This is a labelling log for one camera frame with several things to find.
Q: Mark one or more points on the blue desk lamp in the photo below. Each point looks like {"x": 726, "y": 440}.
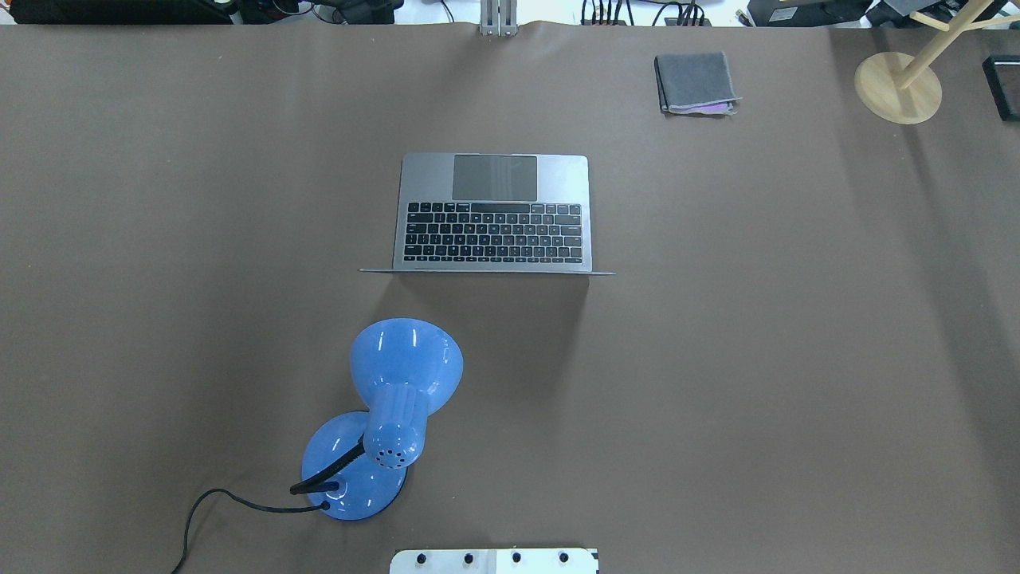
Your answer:
{"x": 355, "y": 465}

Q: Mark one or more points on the black box at table edge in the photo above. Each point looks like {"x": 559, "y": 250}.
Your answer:
{"x": 1002, "y": 73}

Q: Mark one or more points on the folded grey cloth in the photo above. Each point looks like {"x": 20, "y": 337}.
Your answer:
{"x": 695, "y": 83}

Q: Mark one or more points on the wooden stand with round base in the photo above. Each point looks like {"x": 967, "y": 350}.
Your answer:
{"x": 902, "y": 88}

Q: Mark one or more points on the aluminium profile post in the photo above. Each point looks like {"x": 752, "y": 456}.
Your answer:
{"x": 498, "y": 18}

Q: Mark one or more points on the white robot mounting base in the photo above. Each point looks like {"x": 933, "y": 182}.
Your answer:
{"x": 496, "y": 560}

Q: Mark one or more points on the grey laptop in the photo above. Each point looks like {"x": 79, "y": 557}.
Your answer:
{"x": 493, "y": 213}

